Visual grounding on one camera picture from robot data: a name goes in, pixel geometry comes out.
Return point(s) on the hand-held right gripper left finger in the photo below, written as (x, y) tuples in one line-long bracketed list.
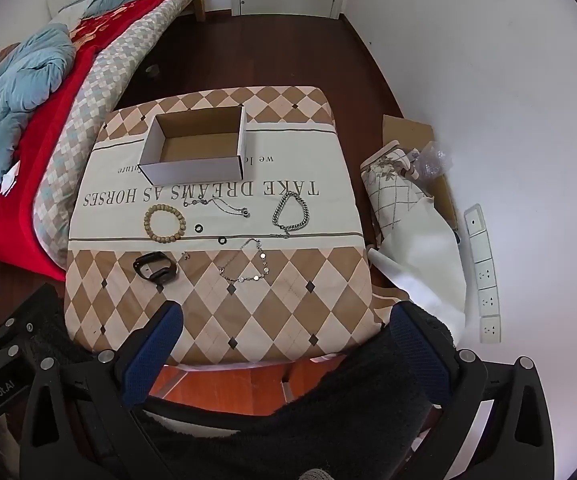
[(154, 355)]

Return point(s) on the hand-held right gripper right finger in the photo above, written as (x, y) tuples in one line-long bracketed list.
[(418, 355)]

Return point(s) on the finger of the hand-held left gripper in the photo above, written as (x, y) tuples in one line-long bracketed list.
[(18, 334)]

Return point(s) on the black smart band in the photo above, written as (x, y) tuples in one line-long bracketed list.
[(143, 270)]

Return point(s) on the white power strip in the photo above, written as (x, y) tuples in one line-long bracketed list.
[(483, 270)]

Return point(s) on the floral fabric bag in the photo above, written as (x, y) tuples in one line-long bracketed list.
[(393, 190)]

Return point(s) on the bed with red blanket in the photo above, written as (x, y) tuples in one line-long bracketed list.
[(43, 125)]

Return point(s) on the clear plastic bag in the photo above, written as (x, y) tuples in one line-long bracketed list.
[(431, 160)]

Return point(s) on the light blue quilt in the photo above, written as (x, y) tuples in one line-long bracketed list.
[(18, 85)]

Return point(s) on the cardboard box with clutter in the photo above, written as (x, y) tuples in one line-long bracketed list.
[(408, 130)]

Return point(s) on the checkered bed sheet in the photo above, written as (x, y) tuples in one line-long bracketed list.
[(98, 85)]

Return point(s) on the small dark floor object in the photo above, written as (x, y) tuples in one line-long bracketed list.
[(153, 70)]

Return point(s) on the white pillow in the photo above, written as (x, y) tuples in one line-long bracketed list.
[(71, 12)]

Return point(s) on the wooden bed leg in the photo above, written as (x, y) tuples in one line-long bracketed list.
[(199, 5)]

